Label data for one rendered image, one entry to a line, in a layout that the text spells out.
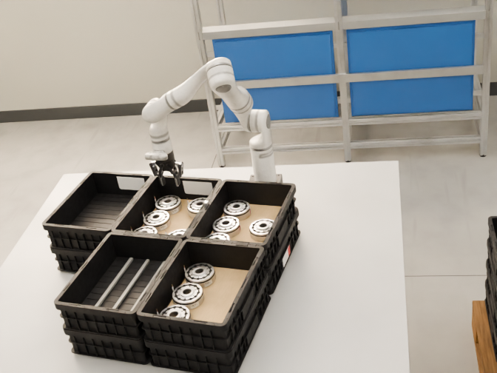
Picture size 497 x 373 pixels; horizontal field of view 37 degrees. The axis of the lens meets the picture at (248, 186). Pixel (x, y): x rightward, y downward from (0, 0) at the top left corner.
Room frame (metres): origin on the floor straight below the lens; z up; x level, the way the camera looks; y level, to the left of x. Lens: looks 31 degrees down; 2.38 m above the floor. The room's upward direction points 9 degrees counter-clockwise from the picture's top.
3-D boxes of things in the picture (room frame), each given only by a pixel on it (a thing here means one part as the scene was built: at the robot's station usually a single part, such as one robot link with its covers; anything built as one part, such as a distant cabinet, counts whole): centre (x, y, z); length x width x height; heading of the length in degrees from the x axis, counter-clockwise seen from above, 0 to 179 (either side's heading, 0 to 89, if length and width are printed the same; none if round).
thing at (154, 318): (1.88, 0.19, 0.92); 0.40 x 0.30 x 0.02; 157
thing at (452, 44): (3.97, -1.05, 0.60); 0.72 x 0.03 x 0.56; 77
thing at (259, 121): (2.63, -0.08, 1.05); 0.09 x 0.09 x 0.17; 68
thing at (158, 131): (2.49, 0.30, 1.22); 0.09 x 0.07 x 0.15; 161
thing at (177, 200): (2.49, 0.33, 0.86); 0.10 x 0.10 x 0.01
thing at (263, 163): (2.63, -0.08, 0.89); 0.09 x 0.09 x 0.17; 76
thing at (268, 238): (2.24, 0.03, 0.92); 0.40 x 0.30 x 0.02; 157
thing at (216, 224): (2.27, 0.10, 0.86); 0.10 x 0.10 x 0.01
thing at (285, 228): (2.24, 0.03, 0.87); 0.40 x 0.30 x 0.11; 157
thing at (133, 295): (1.99, 0.47, 0.87); 0.40 x 0.30 x 0.11; 157
